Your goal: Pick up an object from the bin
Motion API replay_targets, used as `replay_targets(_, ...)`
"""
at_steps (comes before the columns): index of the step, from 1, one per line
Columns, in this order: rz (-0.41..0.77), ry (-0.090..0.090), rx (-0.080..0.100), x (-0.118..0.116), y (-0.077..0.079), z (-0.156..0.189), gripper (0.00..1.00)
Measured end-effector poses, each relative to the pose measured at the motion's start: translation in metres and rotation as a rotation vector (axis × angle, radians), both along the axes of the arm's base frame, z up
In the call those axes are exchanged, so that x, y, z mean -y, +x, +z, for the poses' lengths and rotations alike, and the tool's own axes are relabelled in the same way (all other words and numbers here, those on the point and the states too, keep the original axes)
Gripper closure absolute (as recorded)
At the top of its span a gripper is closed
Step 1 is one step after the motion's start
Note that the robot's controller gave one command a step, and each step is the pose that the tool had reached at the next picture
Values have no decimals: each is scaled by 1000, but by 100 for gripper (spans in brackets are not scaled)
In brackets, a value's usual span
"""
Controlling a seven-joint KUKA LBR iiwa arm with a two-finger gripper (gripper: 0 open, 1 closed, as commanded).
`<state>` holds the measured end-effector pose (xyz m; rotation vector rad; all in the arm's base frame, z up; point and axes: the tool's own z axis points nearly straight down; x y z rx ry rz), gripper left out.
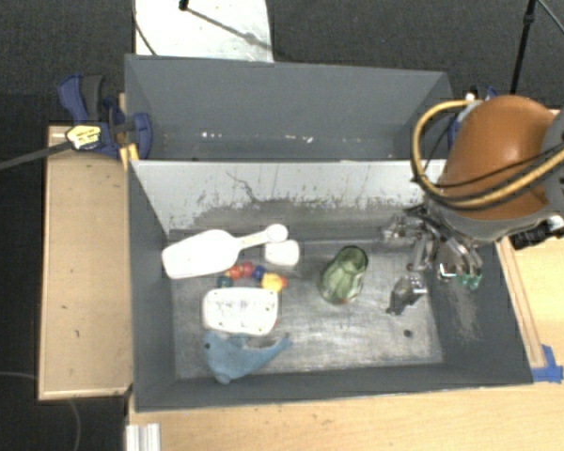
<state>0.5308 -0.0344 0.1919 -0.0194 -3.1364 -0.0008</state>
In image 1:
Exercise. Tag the blue toy whale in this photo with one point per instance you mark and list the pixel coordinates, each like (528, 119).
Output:
(235, 357)

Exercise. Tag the small white block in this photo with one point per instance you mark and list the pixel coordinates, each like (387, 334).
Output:
(282, 253)

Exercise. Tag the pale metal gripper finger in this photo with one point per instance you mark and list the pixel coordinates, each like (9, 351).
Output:
(399, 227)
(406, 291)

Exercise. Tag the white rectangular box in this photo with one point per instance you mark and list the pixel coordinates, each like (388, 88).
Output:
(239, 310)

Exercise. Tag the black cylinder on white bracket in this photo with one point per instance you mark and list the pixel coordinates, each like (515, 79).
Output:
(528, 238)

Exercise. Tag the grey metal bin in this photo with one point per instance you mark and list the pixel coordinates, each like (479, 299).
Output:
(348, 327)

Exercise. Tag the white plastic scoop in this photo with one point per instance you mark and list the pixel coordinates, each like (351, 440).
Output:
(202, 254)

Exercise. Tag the pale wood board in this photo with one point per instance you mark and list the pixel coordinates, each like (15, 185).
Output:
(84, 275)

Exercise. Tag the green glass cup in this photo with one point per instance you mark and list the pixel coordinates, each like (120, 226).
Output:
(343, 275)

